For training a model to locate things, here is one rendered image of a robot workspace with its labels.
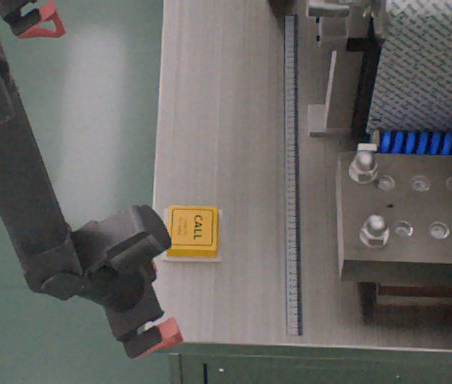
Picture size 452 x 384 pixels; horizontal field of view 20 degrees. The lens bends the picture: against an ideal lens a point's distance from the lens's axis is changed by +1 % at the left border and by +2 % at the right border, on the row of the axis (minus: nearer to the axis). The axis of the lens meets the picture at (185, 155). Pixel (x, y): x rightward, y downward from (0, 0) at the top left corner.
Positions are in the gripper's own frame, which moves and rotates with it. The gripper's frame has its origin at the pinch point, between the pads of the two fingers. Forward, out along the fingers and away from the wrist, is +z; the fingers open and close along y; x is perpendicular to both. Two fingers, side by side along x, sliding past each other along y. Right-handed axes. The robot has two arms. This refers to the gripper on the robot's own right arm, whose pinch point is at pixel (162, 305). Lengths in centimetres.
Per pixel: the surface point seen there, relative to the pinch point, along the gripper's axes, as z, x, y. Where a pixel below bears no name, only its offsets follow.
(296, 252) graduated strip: 23.5, -11.7, 8.1
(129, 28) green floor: 106, 26, 123
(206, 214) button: 16.4, -4.1, 16.8
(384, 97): 12.5, -33.9, 15.5
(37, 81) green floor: 93, 48, 115
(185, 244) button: 14.3, -0.4, 13.3
